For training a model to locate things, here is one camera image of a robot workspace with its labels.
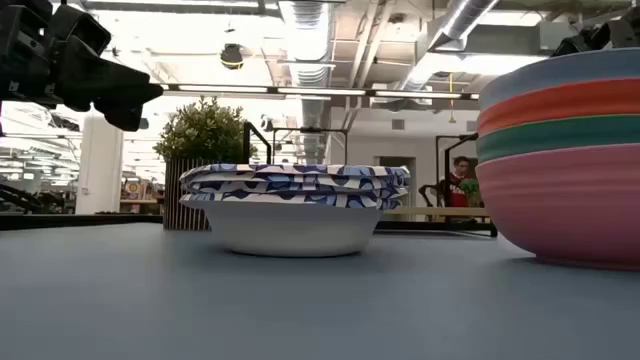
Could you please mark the white square pillar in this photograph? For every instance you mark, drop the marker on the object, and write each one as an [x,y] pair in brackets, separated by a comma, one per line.
[100,170]

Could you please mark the silver ventilation duct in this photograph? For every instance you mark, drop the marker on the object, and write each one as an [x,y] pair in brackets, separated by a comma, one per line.
[305,30]
[465,20]

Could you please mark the green plastic bowl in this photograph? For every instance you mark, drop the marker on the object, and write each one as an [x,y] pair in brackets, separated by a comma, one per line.
[575,135]

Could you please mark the black dome ceiling camera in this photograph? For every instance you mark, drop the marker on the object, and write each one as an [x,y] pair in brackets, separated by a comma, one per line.
[231,56]

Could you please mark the person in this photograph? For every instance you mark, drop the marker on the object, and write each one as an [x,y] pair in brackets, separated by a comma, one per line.
[457,192]

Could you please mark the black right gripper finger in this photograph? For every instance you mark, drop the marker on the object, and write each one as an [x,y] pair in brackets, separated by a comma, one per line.
[585,41]

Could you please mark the long linear ceiling light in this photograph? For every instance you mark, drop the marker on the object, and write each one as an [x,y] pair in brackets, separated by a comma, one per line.
[320,91]

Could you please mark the artificial plant in striped pot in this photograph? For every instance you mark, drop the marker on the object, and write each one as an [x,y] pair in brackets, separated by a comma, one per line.
[200,130]

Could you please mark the pink plastic bowl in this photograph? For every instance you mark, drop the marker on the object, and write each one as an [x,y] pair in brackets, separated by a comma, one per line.
[575,210]

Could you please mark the blue patterned paper bowl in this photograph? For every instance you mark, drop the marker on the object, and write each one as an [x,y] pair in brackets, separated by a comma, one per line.
[295,230]
[320,190]
[350,170]
[300,180]

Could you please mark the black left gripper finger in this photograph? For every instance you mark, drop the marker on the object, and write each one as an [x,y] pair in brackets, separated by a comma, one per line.
[100,80]
[125,116]

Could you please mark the blue-grey plastic bowl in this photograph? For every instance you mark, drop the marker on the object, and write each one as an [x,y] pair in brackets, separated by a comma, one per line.
[575,70]

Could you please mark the red-orange plastic bowl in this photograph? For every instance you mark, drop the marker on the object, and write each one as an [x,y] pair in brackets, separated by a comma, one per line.
[575,102]

